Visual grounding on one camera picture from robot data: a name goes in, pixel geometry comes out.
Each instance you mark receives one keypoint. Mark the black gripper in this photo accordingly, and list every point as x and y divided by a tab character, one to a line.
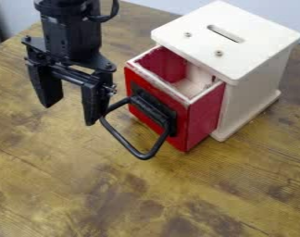
66	55

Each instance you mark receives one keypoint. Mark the red wooden drawer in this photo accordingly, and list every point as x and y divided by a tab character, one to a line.
186	89

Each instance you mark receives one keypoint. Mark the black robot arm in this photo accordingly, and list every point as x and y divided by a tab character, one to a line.
89	8

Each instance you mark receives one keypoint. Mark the white wooden cabinet box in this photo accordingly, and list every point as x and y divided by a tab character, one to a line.
244	49

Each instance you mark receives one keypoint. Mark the black metal drawer handle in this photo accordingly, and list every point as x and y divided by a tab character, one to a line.
156	111

